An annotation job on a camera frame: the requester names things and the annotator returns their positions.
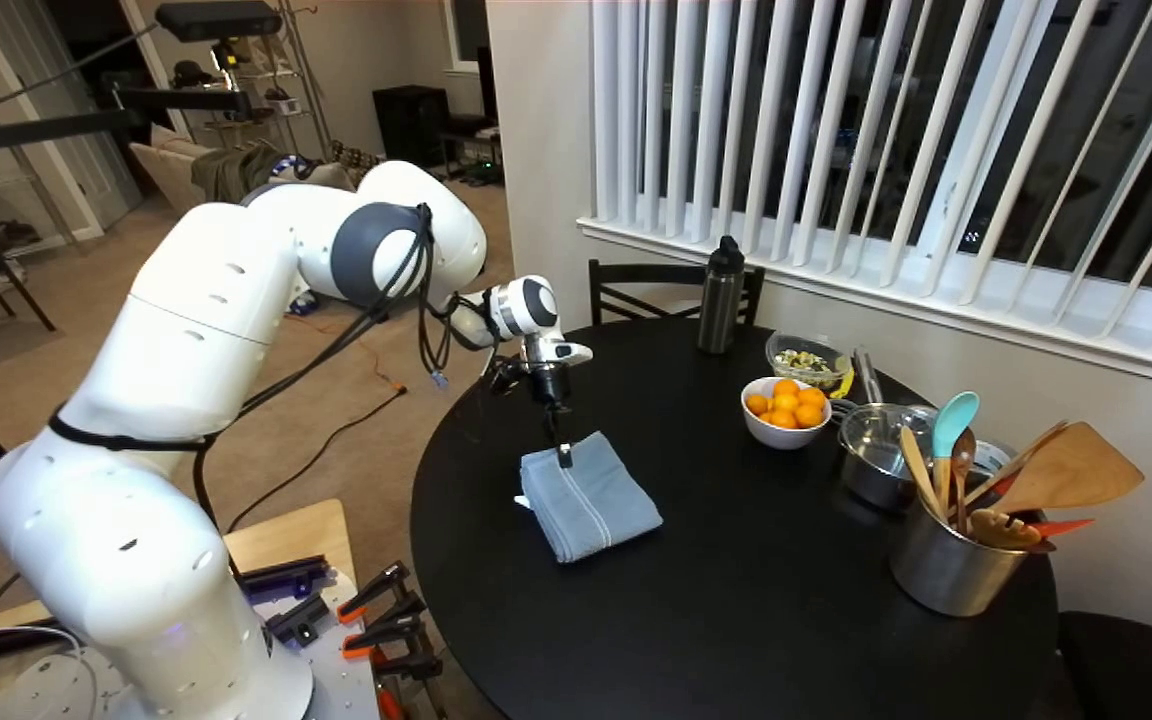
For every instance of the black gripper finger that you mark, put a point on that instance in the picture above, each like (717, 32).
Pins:
(557, 424)

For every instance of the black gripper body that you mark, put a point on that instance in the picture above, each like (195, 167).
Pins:
(546, 358)

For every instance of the blue towel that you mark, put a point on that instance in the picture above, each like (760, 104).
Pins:
(584, 497)

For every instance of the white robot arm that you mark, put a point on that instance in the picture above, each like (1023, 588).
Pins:
(91, 509)

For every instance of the round black table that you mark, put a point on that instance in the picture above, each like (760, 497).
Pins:
(760, 598)

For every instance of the dark metal water bottle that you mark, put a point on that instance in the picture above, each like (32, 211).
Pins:
(720, 297)

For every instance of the white bowl of oranges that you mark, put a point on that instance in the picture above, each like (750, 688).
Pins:
(786, 414)

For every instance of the plate with bananas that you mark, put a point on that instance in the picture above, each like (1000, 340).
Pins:
(813, 367)

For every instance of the black orange clamp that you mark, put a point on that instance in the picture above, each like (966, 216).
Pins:
(400, 620)
(368, 588)

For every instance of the purple black tool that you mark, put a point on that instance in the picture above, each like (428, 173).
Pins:
(293, 578)

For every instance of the steel pot with lid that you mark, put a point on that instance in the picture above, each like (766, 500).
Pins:
(871, 431)

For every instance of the teal silicone spatula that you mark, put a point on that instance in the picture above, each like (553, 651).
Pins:
(944, 431)

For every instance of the steel utensil holder cup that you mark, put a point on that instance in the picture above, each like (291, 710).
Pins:
(944, 570)

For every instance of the wooden spatula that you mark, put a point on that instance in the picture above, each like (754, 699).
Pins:
(1070, 466)

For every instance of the white vertical window blinds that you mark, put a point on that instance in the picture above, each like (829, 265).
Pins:
(981, 154)

